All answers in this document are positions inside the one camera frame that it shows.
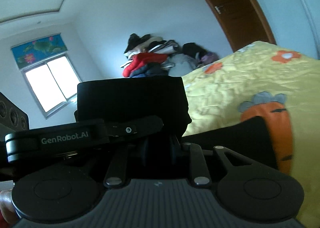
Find yellow floral bed quilt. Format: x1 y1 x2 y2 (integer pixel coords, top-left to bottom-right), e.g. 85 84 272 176
183 41 319 227

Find white sliding wardrobe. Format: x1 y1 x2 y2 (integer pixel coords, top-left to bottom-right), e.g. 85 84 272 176
257 0 319 59

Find dark speaker cabinet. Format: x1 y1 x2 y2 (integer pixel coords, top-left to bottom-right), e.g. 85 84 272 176
0 93 29 132

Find window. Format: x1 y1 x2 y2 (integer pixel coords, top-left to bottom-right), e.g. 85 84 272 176
21 52 81 119

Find brown wooden door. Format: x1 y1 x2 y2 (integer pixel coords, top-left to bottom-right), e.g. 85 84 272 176
205 0 276 51

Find black pants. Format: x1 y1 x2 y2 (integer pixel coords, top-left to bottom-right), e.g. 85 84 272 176
74 76 277 179

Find pile of clothes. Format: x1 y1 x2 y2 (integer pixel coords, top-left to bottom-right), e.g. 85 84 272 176
121 33 219 78

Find person's hand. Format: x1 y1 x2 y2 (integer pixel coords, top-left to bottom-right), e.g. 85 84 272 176
0 190 19 228

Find floral window blind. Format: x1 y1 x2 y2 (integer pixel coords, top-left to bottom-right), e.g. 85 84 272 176
11 34 67 69

